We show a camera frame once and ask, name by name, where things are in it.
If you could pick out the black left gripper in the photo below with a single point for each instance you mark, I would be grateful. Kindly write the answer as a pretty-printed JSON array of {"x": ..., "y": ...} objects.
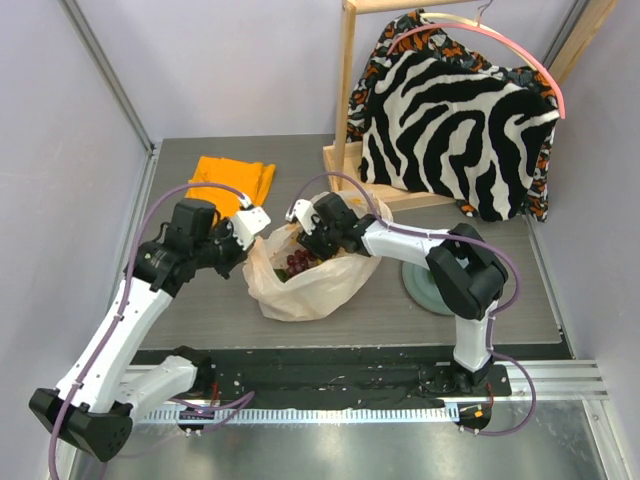
[{"x": 239, "y": 253}]

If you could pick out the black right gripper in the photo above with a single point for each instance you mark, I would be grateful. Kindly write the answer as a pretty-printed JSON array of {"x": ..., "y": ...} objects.
[{"x": 314, "y": 241}]

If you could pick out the red fake grapes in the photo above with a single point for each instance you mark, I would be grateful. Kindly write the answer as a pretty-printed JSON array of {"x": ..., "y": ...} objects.
[{"x": 298, "y": 262}]

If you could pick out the banana print plastic bag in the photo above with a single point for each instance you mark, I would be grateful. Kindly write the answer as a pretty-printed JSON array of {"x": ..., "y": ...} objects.
[{"x": 310, "y": 295}]

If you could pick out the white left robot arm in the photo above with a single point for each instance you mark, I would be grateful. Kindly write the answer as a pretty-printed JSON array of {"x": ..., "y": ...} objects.
[{"x": 90, "y": 408}]

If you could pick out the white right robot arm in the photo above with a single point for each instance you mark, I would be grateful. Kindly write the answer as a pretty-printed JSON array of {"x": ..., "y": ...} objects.
[{"x": 467, "y": 274}]

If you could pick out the folded orange cloth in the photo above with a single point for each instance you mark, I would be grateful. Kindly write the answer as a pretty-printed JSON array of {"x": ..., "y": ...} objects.
[{"x": 253, "y": 179}]

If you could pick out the grey round plate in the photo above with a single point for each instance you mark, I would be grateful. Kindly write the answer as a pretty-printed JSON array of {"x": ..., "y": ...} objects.
[{"x": 420, "y": 286}]

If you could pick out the zebra print garment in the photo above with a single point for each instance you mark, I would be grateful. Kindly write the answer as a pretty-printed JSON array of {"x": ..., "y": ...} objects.
[{"x": 432, "y": 126}]

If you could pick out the orange patterned garment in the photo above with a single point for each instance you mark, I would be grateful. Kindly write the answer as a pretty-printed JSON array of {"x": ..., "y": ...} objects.
[{"x": 415, "y": 31}]

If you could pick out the wooden clothes rack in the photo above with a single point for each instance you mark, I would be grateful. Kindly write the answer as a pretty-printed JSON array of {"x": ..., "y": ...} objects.
[{"x": 579, "y": 29}]

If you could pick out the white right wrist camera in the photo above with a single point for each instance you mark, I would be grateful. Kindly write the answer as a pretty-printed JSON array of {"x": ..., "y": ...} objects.
[{"x": 304, "y": 213}]

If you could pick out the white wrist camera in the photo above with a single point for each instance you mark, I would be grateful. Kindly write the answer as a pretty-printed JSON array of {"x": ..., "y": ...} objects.
[
  {"x": 248, "y": 222},
  {"x": 304, "y": 213}
]

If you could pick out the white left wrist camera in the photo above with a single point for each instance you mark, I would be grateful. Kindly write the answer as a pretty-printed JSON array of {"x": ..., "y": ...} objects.
[{"x": 248, "y": 222}]

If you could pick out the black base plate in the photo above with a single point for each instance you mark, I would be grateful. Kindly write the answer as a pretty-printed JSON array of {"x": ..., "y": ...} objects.
[{"x": 434, "y": 380}]

